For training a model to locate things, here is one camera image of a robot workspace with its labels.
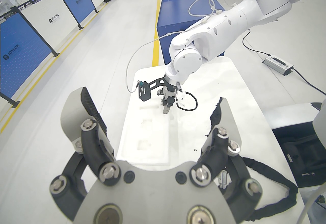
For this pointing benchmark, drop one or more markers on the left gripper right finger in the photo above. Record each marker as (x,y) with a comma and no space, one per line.
(216,151)

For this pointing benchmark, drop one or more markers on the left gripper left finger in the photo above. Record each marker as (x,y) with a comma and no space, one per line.
(91,141)

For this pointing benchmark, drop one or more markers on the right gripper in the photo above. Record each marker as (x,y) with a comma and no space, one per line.
(169,88)

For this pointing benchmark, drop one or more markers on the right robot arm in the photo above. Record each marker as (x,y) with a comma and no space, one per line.
(229,28)

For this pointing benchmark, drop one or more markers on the white foam tray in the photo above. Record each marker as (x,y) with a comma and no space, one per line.
(152,138)

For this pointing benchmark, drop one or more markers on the robot body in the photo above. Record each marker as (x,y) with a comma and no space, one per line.
(293,138)

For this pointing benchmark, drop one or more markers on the blue metal cabinet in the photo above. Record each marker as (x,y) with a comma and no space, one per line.
(173,13)

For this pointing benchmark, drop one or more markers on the grey power adapter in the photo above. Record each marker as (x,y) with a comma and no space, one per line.
(277,64)

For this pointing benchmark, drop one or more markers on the blue partition panel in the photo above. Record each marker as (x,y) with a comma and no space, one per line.
(20,51)
(76,2)

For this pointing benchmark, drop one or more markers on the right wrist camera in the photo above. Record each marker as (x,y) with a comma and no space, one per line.
(144,91)

